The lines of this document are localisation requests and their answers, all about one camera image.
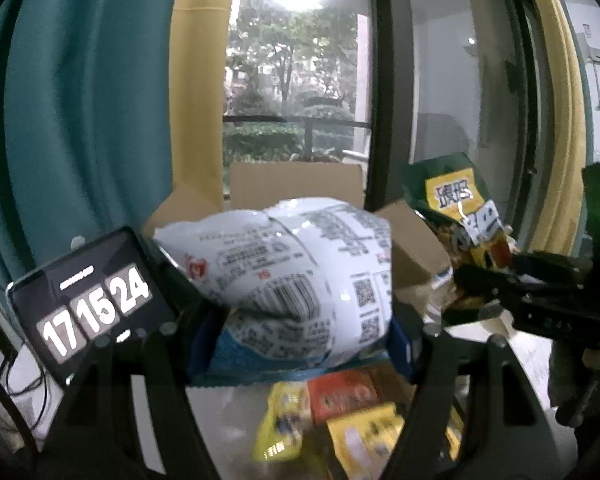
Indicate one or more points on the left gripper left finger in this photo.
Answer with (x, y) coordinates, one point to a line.
(126, 414)

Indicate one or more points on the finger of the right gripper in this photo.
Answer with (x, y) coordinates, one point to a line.
(505, 279)

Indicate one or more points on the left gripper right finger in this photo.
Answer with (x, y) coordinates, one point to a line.
(474, 414)

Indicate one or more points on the yellow black snack bag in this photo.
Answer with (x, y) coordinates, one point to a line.
(364, 441)

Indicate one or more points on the green yellow chip bag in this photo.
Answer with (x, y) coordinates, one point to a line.
(450, 196)

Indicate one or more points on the yellow chips bag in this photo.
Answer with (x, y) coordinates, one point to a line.
(287, 418)

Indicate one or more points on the white snack bag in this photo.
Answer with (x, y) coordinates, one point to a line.
(308, 282)

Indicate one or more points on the tablet showing clock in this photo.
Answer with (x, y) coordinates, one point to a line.
(107, 287)

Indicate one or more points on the red orange snack box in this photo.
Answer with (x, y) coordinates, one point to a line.
(348, 391)

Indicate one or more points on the teal curtain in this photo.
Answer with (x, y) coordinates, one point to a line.
(84, 123)

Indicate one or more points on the yellow curtain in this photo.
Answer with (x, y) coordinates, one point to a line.
(198, 40)

